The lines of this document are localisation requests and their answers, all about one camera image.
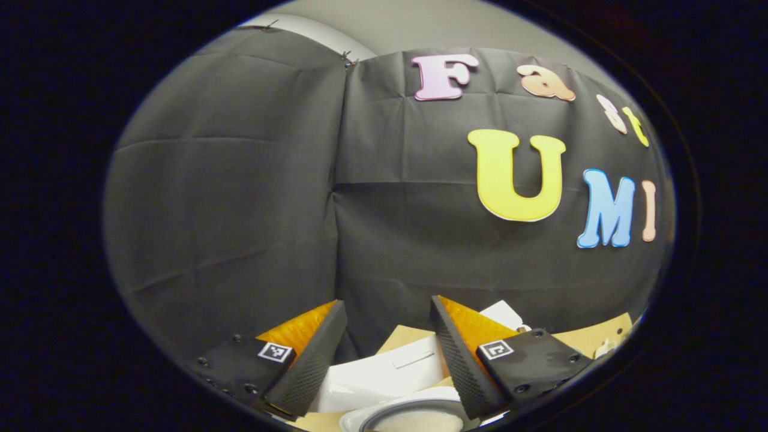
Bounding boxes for white rice cooker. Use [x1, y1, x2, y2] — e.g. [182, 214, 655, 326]
[312, 300, 523, 432]

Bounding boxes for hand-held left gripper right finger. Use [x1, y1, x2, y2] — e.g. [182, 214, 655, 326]
[430, 295, 595, 421]

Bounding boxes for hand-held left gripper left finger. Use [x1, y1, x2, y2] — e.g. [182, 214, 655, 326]
[192, 300, 349, 419]

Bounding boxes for black backdrop cloth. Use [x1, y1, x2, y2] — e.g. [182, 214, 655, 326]
[103, 27, 676, 364]

